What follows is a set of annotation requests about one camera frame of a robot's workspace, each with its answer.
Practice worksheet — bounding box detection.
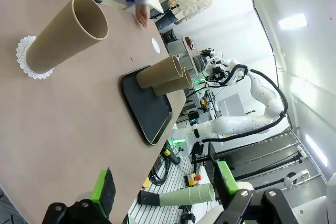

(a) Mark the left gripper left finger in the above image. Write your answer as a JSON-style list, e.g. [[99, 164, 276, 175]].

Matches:
[[90, 167, 117, 218]]

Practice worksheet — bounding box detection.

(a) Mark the white scalloped paper coaster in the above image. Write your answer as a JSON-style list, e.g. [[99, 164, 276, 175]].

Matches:
[[151, 38, 161, 55], [15, 35, 55, 80]]

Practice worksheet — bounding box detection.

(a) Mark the person in beige jacket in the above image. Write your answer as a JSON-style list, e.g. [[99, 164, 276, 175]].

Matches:
[[156, 0, 227, 32]]

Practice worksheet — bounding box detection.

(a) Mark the black plastic crate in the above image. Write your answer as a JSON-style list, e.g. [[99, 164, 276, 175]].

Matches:
[[161, 29, 179, 43]]

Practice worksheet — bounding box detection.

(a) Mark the tall tan paper cup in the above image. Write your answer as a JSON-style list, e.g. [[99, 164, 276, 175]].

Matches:
[[153, 67, 194, 97], [25, 0, 109, 74], [135, 55, 183, 90]]

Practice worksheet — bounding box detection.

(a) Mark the person's left hand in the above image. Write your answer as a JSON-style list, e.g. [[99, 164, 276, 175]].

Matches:
[[134, 3, 151, 28]]

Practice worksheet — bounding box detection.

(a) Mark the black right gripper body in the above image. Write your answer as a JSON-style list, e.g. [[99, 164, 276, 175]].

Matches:
[[206, 66, 229, 86]]

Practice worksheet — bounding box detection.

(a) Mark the grey control box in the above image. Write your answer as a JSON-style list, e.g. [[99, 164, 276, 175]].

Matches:
[[219, 93, 247, 117]]

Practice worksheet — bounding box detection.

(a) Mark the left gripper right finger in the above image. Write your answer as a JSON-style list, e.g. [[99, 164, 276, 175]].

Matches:
[[213, 161, 239, 205]]

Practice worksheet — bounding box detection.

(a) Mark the black plastic serving tray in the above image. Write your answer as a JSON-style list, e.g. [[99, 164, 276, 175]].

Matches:
[[120, 65, 173, 146]]

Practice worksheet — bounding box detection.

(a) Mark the yellow red emergency stop button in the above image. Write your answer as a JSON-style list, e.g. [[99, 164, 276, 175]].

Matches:
[[185, 173, 202, 187]]

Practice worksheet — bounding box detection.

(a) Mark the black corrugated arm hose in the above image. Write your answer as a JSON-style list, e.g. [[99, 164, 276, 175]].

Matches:
[[193, 68, 289, 146]]

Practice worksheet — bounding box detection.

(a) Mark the white ceiling light panel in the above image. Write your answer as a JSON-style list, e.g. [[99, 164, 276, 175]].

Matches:
[[278, 15, 308, 31]]

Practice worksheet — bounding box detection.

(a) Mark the light green paper cup stack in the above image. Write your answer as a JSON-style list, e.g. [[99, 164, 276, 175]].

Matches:
[[159, 183, 216, 206]]

